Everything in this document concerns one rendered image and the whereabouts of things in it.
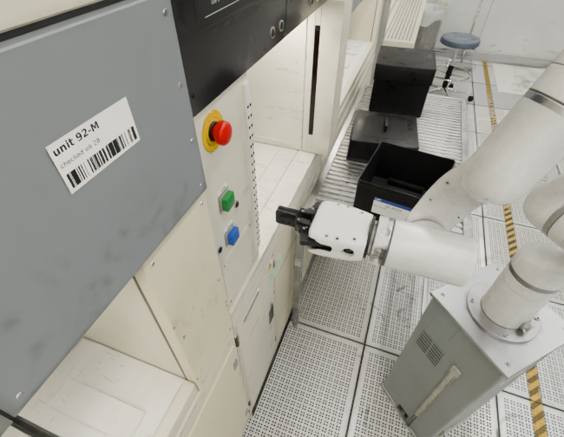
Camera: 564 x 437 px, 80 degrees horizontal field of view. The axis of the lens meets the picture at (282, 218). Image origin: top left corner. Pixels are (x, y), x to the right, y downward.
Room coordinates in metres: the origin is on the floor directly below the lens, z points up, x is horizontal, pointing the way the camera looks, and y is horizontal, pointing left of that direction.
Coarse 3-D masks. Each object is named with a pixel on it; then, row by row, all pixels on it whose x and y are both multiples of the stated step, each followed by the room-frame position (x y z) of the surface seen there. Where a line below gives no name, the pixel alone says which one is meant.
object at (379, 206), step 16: (384, 144) 1.14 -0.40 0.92; (384, 160) 1.13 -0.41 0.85; (400, 160) 1.10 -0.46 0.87; (416, 160) 1.07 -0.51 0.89; (432, 160) 1.05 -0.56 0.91; (448, 160) 1.02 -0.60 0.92; (368, 176) 1.04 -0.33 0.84; (384, 176) 1.12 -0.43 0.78; (400, 176) 1.09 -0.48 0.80; (416, 176) 1.06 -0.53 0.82; (432, 176) 1.04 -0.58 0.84; (368, 192) 0.88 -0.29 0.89; (384, 192) 0.86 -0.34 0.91; (400, 192) 0.84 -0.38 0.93; (416, 192) 1.03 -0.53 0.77; (368, 208) 0.88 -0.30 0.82; (384, 208) 0.85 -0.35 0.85; (400, 208) 0.83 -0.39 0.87
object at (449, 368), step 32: (448, 288) 0.59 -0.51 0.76; (448, 320) 0.50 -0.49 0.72; (544, 320) 0.48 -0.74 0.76; (416, 352) 0.53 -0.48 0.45; (448, 352) 0.46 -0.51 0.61; (480, 352) 0.40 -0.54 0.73; (512, 352) 0.39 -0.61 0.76; (544, 352) 0.39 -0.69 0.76; (384, 384) 0.56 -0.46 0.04; (416, 384) 0.47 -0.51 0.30; (448, 384) 0.40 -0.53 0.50; (480, 384) 0.35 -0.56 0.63; (416, 416) 0.40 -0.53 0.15; (448, 416) 0.35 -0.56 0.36
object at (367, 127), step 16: (368, 112) 1.52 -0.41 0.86; (352, 128) 1.37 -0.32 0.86; (368, 128) 1.36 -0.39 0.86; (384, 128) 1.34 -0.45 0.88; (400, 128) 1.36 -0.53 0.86; (416, 128) 1.36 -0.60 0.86; (352, 144) 1.27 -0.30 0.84; (368, 144) 1.25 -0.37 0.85; (400, 144) 1.24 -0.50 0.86; (416, 144) 1.24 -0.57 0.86; (368, 160) 1.25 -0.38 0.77
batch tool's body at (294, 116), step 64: (192, 0) 0.49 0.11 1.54; (320, 0) 1.07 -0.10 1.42; (192, 64) 0.46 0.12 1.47; (256, 64) 1.24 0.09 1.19; (320, 64) 1.15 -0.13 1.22; (256, 128) 1.24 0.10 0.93; (320, 128) 1.15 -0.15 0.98; (256, 256) 0.61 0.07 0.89; (256, 320) 0.56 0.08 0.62; (256, 384) 0.50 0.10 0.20
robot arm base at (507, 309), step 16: (480, 288) 0.58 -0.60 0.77; (496, 288) 0.51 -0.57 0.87; (512, 288) 0.48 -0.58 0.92; (480, 304) 0.52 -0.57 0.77; (496, 304) 0.49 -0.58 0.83; (512, 304) 0.46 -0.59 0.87; (528, 304) 0.45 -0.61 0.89; (544, 304) 0.45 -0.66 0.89; (480, 320) 0.48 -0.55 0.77; (496, 320) 0.47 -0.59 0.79; (512, 320) 0.45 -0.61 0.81; (528, 320) 0.45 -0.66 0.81; (496, 336) 0.43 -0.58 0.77; (512, 336) 0.43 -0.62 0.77; (528, 336) 0.43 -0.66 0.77
